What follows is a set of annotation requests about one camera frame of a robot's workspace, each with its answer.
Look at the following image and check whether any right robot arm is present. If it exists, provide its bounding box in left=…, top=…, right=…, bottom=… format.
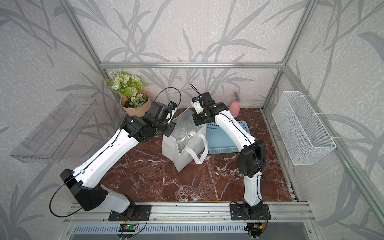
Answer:
left=191, top=92, right=267, bottom=215

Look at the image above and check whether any white wire mesh basket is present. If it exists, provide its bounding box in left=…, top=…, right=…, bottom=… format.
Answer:
left=272, top=91, right=337, bottom=166

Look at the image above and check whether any green white artificial plant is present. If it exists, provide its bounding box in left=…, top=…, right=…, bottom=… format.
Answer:
left=104, top=72, right=149, bottom=109

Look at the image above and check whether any right circuit board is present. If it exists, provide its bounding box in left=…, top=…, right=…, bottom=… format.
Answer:
left=245, top=223, right=267, bottom=238

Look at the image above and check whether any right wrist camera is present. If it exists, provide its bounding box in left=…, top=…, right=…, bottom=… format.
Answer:
left=191, top=97, right=204, bottom=114

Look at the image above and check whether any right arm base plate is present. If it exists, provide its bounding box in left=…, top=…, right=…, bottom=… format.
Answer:
left=230, top=202, right=272, bottom=221

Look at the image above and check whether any aluminium frame crossbar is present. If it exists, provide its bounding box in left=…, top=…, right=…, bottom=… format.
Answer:
left=100, top=62, right=283, bottom=69

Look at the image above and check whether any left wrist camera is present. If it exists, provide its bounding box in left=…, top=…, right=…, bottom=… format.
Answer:
left=167, top=101, right=178, bottom=124

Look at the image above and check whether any blue plastic basket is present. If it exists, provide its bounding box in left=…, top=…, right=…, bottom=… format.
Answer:
left=206, top=123, right=239, bottom=155

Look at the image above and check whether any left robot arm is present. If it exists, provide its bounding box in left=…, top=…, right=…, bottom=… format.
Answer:
left=61, top=102, right=177, bottom=213

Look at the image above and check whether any white insulated delivery bag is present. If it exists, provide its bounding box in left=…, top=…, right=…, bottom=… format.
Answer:
left=162, top=108, right=209, bottom=172

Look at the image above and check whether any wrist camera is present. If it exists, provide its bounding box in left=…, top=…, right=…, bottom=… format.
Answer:
left=191, top=97, right=204, bottom=114
left=167, top=101, right=178, bottom=124

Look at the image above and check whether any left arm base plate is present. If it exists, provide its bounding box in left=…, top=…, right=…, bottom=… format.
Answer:
left=108, top=205, right=152, bottom=222

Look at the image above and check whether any clear plastic wall shelf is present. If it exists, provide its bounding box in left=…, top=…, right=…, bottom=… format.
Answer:
left=10, top=94, right=98, bottom=164

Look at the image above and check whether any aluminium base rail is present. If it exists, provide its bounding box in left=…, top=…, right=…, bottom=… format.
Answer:
left=64, top=202, right=315, bottom=224

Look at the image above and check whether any left green circuit board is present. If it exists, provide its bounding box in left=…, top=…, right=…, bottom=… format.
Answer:
left=119, top=223, right=138, bottom=233

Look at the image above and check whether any pink spray bottle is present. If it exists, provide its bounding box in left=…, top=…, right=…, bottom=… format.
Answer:
left=229, top=91, right=241, bottom=118

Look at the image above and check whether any peach flower pot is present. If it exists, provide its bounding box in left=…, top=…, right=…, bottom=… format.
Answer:
left=120, top=90, right=152, bottom=118

